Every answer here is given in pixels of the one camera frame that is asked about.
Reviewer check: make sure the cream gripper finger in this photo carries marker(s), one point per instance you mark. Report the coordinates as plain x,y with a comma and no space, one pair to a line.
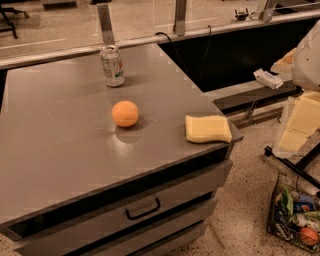
301,119

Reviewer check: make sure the orange fruit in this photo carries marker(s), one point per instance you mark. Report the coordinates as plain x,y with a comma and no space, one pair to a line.
125,113

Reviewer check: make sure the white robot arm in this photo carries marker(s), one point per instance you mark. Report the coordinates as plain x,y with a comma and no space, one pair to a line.
305,70

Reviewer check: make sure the yellow sponge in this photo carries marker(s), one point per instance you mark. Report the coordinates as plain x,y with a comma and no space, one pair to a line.
207,129

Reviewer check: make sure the black stand base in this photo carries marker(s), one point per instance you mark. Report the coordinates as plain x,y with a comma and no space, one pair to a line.
299,167

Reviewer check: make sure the white packet on ledge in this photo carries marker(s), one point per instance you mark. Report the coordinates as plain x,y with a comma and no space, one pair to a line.
268,79

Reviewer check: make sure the basket of groceries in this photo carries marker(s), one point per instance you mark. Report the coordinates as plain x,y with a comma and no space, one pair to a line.
294,216

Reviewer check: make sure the white soda can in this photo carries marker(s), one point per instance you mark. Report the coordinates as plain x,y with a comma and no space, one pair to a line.
112,65

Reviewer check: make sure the grey cabinet with drawers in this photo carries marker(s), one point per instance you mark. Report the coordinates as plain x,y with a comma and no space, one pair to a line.
68,172

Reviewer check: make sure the black drawer handle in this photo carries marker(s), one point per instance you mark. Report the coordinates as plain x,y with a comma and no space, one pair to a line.
143,210

